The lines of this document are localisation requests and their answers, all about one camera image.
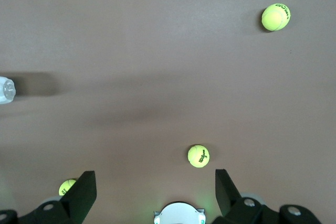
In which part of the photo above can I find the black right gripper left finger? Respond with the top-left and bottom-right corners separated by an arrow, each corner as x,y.
60,170 -> 97,224

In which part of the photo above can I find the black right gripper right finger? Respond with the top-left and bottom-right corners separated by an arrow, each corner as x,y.
215,168 -> 244,221

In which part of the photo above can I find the white blue tennis ball can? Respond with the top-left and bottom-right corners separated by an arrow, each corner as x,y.
0,76 -> 17,105

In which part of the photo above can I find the yellow tennis ball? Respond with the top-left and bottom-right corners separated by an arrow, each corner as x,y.
58,178 -> 77,197
261,3 -> 291,31
187,144 -> 210,168

